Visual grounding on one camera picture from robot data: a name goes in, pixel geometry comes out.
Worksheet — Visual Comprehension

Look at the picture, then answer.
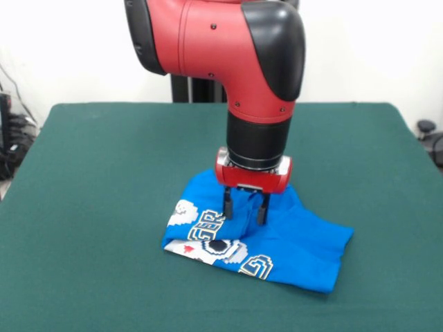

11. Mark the blue printed t-shirt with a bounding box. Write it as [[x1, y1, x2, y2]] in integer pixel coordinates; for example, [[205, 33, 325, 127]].
[[161, 168, 354, 295]]

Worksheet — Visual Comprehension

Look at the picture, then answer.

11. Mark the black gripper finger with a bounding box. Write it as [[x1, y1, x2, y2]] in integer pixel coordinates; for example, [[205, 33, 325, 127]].
[[256, 193, 271, 225], [221, 186, 235, 221]]

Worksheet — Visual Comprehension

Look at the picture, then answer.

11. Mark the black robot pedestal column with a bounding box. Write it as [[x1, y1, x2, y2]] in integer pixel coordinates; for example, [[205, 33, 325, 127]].
[[168, 74, 229, 104]]

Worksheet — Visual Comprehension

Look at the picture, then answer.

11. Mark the gray office chair base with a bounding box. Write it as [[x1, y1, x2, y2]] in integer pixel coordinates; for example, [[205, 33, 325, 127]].
[[416, 119, 443, 165]]

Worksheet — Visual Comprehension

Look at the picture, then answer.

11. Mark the dark green table cloth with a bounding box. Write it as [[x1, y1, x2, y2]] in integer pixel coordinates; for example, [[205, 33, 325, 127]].
[[0, 101, 443, 332]]

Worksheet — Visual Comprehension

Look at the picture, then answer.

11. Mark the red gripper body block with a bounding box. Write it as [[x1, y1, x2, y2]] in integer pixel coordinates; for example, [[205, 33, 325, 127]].
[[214, 147, 293, 194]]

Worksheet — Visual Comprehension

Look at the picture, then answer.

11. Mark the black cable pile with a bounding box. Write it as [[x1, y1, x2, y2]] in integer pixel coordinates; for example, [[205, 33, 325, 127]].
[[0, 112, 39, 181]]

